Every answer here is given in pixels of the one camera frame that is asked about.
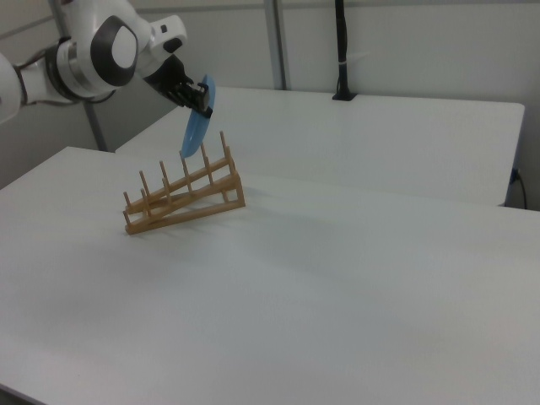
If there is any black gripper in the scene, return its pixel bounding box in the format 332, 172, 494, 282
142, 53, 214, 118

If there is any blue plate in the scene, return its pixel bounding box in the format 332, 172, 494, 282
180, 73, 219, 159

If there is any wooden plate rack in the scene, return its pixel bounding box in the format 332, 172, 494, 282
121, 130, 246, 235

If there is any black pole with clamp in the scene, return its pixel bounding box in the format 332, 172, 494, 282
331, 0, 359, 103

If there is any grey partition post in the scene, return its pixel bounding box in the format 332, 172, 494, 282
264, 0, 293, 91

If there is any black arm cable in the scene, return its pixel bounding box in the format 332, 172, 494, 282
12, 46, 116, 107

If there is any black power cable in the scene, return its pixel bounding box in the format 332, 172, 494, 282
510, 167, 529, 210

